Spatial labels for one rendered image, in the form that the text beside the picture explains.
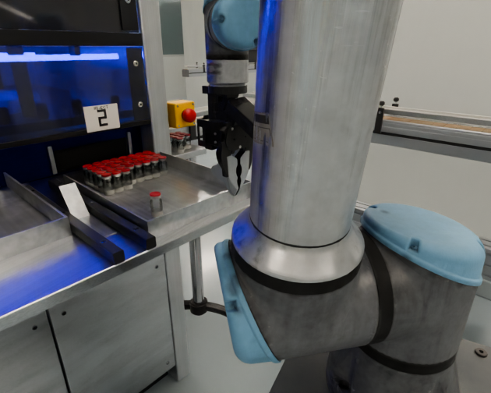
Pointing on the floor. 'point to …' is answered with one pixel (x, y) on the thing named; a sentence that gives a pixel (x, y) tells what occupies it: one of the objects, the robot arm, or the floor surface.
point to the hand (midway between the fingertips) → (237, 189)
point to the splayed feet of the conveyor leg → (204, 307)
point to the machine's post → (154, 60)
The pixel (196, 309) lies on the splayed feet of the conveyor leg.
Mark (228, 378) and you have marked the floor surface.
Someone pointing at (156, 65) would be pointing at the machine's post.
